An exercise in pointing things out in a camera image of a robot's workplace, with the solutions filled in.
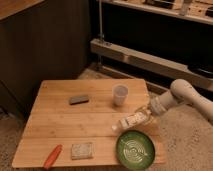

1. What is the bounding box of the white ribbed gripper body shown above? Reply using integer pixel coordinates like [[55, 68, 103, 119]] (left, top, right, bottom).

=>
[[148, 92, 182, 115]]

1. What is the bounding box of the transparent gripper finger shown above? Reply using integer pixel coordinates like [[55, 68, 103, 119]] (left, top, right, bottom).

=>
[[135, 105, 151, 114], [142, 116, 155, 125]]

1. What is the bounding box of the clear plastic bottle white label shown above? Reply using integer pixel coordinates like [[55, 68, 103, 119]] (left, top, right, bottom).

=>
[[112, 112, 152, 131]]

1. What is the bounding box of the green ceramic bowl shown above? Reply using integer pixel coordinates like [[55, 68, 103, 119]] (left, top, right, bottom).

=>
[[116, 130, 155, 170]]

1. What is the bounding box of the translucent plastic cup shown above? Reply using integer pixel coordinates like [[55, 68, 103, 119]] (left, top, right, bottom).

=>
[[112, 84, 129, 106]]

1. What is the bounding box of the wooden shelf unit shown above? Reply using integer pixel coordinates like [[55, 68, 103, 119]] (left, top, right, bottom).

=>
[[89, 0, 213, 96]]

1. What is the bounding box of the wooden folding table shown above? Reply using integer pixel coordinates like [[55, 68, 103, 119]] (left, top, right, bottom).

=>
[[11, 78, 167, 169]]

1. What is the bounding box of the dark grey sponge block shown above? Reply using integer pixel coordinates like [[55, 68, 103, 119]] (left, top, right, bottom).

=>
[[69, 95, 89, 105]]

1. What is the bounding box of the beige scouring sponge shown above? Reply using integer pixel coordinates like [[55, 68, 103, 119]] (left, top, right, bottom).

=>
[[71, 142, 93, 160]]

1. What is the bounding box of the metal vertical pole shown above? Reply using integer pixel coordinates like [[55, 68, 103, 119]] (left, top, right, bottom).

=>
[[98, 0, 104, 42]]

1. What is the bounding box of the orange carrot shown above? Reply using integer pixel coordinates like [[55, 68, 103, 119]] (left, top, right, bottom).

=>
[[43, 145, 62, 170]]

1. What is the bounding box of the dark wooden cabinet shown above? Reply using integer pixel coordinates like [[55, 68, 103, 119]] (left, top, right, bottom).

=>
[[0, 0, 90, 116]]

